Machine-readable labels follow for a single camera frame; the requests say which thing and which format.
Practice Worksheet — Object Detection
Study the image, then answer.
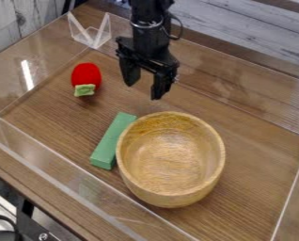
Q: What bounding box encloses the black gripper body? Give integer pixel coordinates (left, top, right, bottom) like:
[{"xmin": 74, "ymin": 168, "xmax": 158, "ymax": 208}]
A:
[{"xmin": 117, "ymin": 37, "xmax": 181, "ymax": 74}]

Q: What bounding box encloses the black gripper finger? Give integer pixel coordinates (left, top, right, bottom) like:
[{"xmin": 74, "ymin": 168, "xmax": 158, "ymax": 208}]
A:
[
  {"xmin": 151, "ymin": 71, "xmax": 178, "ymax": 100},
  {"xmin": 119, "ymin": 58, "xmax": 141, "ymax": 87}
]

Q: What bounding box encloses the red plush strawberry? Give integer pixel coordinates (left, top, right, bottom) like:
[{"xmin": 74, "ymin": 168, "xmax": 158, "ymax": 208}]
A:
[{"xmin": 71, "ymin": 62, "xmax": 102, "ymax": 97}]

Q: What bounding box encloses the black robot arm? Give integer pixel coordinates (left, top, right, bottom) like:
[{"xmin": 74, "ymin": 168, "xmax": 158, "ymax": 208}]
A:
[{"xmin": 117, "ymin": 0, "xmax": 183, "ymax": 100}]

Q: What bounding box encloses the wooden bowl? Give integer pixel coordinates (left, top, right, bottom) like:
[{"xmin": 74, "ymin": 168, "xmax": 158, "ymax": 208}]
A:
[{"xmin": 117, "ymin": 111, "xmax": 226, "ymax": 208}]

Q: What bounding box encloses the green rectangular block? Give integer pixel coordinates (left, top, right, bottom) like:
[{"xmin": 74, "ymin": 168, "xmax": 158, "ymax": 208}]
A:
[{"xmin": 90, "ymin": 112, "xmax": 138, "ymax": 170}]

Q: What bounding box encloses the clear acrylic corner bracket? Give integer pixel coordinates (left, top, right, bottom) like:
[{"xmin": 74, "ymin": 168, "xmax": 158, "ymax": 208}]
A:
[{"xmin": 67, "ymin": 12, "xmax": 113, "ymax": 50}]

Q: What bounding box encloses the black table leg bracket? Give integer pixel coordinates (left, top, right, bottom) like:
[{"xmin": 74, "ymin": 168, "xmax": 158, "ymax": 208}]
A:
[{"xmin": 17, "ymin": 200, "xmax": 61, "ymax": 241}]

